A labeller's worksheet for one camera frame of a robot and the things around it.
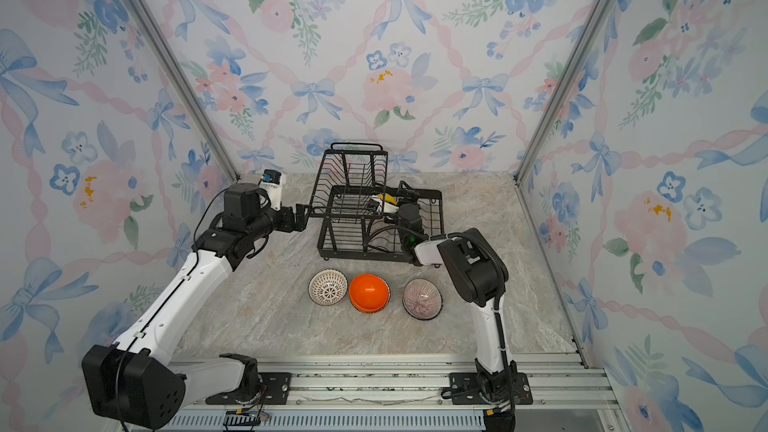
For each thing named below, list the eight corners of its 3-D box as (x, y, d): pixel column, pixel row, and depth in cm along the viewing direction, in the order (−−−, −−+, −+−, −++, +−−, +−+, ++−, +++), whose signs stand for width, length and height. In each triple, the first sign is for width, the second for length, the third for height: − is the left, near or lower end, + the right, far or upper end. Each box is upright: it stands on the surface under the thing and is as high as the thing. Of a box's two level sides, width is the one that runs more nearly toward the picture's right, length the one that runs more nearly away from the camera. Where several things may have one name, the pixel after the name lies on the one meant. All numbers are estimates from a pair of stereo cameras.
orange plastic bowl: (350, 318, 87) (347, 309, 81) (353, 285, 94) (350, 273, 87) (390, 319, 87) (390, 309, 81) (390, 285, 94) (390, 273, 87)
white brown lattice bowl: (308, 307, 89) (305, 300, 85) (314, 275, 96) (311, 268, 92) (346, 307, 89) (344, 300, 85) (349, 276, 96) (347, 268, 92)
